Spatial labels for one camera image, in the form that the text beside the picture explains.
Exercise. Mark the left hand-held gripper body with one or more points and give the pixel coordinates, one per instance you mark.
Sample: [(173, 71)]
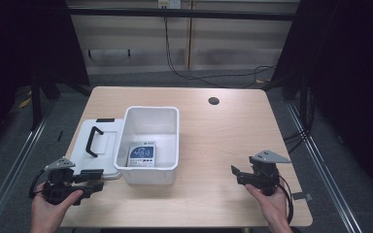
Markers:
[(58, 181)]

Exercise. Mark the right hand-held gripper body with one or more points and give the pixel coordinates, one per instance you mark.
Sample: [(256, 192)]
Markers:
[(265, 176)]

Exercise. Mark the white plastic storage bin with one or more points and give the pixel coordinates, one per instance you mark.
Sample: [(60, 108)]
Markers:
[(149, 176)]

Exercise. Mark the person's right hand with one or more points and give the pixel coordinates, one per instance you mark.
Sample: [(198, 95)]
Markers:
[(273, 210)]

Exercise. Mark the person's left hand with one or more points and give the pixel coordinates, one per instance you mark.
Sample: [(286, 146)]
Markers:
[(47, 215)]

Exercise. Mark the grey tape strip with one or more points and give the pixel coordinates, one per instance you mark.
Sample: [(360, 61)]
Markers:
[(302, 196)]

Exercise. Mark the white and blue box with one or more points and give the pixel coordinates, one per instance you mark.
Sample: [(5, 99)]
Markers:
[(142, 154)]

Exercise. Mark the black table grommet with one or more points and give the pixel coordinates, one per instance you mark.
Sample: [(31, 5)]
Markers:
[(213, 100)]

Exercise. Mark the black metal stand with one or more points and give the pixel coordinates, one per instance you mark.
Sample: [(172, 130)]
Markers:
[(36, 103)]

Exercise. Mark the yellow floor tape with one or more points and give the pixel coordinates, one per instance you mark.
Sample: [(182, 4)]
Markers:
[(24, 103)]

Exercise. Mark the black curtain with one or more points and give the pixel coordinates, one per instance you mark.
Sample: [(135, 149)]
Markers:
[(19, 42), (349, 81)]

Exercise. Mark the black horizontal bar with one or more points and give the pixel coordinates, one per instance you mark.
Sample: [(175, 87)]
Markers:
[(181, 14)]

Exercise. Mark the aluminium floor rail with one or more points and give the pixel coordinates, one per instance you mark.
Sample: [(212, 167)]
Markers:
[(327, 174), (11, 174)]

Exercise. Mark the white wall outlet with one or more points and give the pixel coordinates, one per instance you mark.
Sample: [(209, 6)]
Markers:
[(169, 4)]

